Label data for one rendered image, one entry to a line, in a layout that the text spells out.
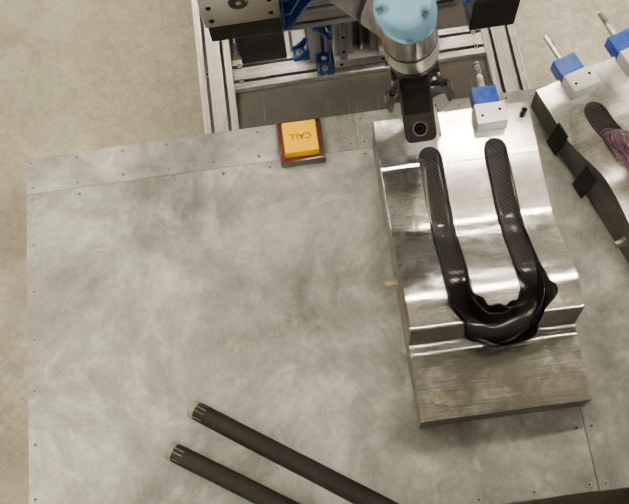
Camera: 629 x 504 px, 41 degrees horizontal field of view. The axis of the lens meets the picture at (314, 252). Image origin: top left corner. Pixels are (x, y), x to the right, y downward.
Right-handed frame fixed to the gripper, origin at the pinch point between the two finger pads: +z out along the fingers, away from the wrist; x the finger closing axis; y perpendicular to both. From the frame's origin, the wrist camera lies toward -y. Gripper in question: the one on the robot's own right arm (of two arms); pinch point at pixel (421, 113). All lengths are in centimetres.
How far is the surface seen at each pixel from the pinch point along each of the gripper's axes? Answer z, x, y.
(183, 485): 0, 46, -53
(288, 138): 7.5, 23.3, 2.9
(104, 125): 90, 90, 47
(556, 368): 3.7, -13.3, -43.1
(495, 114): 3.7, -11.7, -1.3
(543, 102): 11.8, -20.8, 1.9
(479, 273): -2.2, -4.3, -27.6
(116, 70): 93, 86, 65
